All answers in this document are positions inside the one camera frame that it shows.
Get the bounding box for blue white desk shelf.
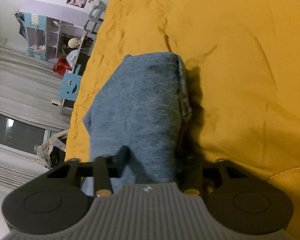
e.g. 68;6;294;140
19;0;107;63

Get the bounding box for beige cloth pile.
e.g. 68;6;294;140
34;129;69;169

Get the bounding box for blue smiley chair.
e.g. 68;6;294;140
59;64;82;101

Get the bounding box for grey curtain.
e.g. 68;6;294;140
0;41;70;190

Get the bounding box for red bag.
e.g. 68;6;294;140
52;56;72;76

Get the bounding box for blue denim jeans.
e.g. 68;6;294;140
83;52;192;191

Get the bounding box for dark window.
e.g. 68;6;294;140
0;114;51;155

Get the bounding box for yellow quilted bedspread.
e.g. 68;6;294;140
66;0;300;239

